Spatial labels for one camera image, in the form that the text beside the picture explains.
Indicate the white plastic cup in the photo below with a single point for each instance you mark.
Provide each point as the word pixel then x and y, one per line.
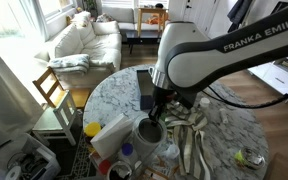
pixel 142 147

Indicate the striped grey white cloth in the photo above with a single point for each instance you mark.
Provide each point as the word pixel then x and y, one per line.
pixel 188 135

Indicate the grey folded blanket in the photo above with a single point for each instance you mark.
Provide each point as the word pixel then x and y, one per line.
pixel 78 63

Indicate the natural wooden chair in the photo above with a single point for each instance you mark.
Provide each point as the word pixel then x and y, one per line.
pixel 52 91

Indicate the white storage bin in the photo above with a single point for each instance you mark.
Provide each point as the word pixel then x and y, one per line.
pixel 31 161

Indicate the bottle with blue cap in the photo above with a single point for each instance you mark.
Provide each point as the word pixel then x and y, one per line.
pixel 128 154

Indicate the wooden stool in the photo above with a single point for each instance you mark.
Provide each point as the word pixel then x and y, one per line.
pixel 157 14

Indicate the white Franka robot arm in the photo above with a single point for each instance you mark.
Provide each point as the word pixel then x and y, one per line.
pixel 188 61

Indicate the dark blue open box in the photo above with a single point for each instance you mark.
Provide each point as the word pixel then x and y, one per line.
pixel 145 87

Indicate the silver bowl with green item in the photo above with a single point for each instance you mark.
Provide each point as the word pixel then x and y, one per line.
pixel 249 158

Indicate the white bowl dark contents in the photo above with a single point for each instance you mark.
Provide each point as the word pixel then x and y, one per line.
pixel 119 171

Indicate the orange white carton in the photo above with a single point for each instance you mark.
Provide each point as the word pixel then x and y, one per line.
pixel 159 169

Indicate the white tv cabinet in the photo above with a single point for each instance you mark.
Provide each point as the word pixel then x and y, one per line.
pixel 274 73

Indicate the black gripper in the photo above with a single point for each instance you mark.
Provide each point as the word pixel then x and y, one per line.
pixel 161 97

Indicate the hanging dark jacket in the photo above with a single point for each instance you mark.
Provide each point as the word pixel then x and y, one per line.
pixel 238 11

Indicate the small clear plastic bottle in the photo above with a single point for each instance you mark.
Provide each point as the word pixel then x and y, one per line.
pixel 172 152

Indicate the white wooden chair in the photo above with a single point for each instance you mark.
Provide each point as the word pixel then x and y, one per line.
pixel 55 123

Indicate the clear plastic case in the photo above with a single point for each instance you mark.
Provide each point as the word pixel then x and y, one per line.
pixel 139 161

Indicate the red lid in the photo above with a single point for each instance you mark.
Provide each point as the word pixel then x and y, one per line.
pixel 104 166

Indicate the black coffee table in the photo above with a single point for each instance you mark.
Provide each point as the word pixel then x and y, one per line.
pixel 146 37

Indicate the silver metal cup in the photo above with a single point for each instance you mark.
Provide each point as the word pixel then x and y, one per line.
pixel 150 131

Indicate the yellow lid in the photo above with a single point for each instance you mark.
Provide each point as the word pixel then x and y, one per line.
pixel 92 129

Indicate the small white jar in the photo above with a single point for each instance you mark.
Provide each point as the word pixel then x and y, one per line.
pixel 204 102

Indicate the white sofa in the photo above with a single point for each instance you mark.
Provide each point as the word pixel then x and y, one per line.
pixel 97 44

